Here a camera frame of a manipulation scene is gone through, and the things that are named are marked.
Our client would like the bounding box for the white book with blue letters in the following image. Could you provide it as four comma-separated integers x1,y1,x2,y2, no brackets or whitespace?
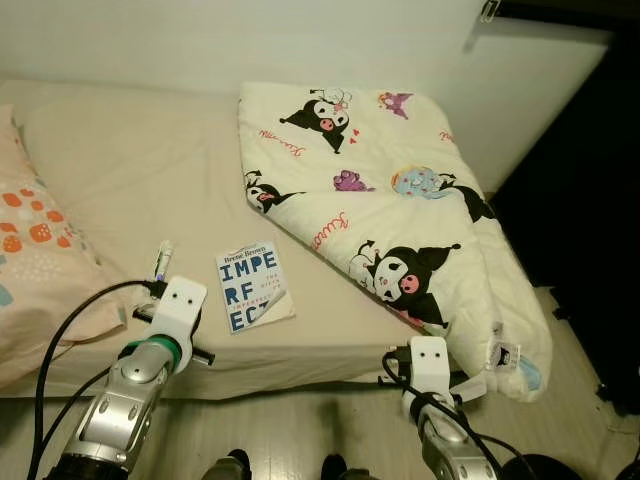
216,242,296,334

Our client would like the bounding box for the pink patterned pillow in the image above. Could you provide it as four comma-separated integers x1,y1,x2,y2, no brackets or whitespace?
0,105,131,391

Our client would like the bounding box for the black wardrobe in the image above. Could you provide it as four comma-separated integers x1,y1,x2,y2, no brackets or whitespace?
490,0,640,416

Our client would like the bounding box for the cream cartoon print quilt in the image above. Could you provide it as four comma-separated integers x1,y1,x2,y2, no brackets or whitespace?
238,82,554,403

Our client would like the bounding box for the black round object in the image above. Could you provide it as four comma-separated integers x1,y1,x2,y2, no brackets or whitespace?
500,455,571,480

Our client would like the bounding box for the black robot right foot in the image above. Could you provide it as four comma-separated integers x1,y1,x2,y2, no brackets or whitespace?
320,453,348,480

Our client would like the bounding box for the beige sheeted bed mattress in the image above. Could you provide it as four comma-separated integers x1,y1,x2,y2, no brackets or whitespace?
0,78,501,401

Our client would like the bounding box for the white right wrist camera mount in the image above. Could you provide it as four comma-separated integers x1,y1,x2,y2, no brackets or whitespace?
410,337,451,396

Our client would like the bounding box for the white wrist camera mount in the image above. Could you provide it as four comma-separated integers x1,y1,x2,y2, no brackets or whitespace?
410,337,451,396
148,277,208,346

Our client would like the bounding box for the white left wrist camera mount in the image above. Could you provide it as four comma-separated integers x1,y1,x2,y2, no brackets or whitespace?
148,277,208,346

